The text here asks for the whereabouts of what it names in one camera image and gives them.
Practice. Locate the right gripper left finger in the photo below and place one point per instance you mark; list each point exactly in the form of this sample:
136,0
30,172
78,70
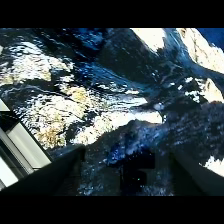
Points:
55,178

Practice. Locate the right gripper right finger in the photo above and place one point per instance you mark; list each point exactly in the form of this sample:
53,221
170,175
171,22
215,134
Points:
196,180

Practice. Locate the silver frame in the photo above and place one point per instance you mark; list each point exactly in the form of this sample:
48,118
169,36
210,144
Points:
16,150

